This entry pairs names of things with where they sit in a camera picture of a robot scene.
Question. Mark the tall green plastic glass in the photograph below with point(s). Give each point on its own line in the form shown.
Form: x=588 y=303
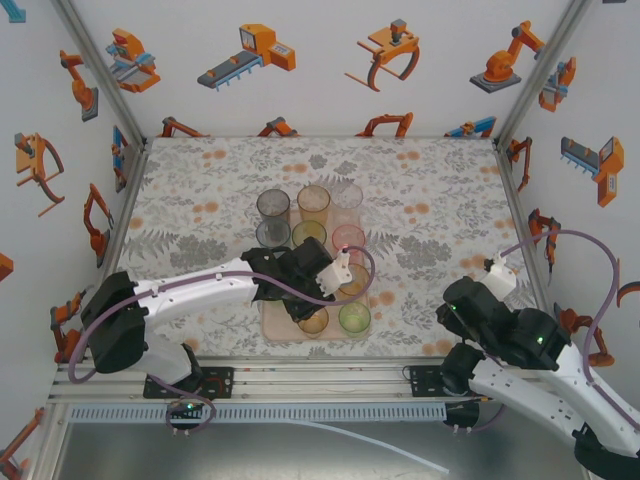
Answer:
x=306 y=230

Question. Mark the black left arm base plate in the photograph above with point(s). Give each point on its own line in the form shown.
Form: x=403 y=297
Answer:
x=225 y=389

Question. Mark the wide aluminium base rail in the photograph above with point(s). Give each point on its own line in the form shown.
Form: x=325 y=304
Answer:
x=325 y=380

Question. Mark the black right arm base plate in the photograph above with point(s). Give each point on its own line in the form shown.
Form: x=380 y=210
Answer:
x=425 y=382

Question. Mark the small black electronics box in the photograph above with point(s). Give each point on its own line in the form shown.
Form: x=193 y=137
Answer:
x=462 y=412
x=180 y=407

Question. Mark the blue plastic glass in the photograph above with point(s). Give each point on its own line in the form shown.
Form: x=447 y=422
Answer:
x=273 y=232

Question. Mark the pale pink rectangular tray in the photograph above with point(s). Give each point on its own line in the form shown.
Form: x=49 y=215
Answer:
x=277 y=327

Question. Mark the aluminium frame post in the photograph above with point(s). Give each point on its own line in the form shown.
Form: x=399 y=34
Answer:
x=541 y=75
x=47 y=445
x=102 y=75

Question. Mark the short amber plastic glass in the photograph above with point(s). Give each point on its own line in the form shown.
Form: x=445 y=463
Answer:
x=315 y=326
x=359 y=280

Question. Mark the tall amber plastic glass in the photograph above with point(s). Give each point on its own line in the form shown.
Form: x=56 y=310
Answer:
x=313 y=199

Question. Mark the pink plastic glass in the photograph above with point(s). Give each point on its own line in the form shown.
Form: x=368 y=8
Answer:
x=348 y=235

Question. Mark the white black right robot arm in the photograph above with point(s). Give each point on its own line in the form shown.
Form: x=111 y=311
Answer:
x=525 y=395

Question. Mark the dark grey plastic glass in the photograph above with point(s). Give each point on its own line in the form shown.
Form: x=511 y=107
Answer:
x=273 y=202

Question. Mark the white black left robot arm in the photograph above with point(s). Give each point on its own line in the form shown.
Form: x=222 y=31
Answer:
x=200 y=300

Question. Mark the aluminium table edge rail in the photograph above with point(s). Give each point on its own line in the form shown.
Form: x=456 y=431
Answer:
x=135 y=167
x=520 y=220

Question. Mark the floral printed tablecloth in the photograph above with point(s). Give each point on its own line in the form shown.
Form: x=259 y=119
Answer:
x=425 y=150

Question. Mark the clear plastic glass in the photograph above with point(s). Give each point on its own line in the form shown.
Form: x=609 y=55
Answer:
x=346 y=195

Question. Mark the small green plastic glass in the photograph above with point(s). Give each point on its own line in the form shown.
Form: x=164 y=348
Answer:
x=355 y=320

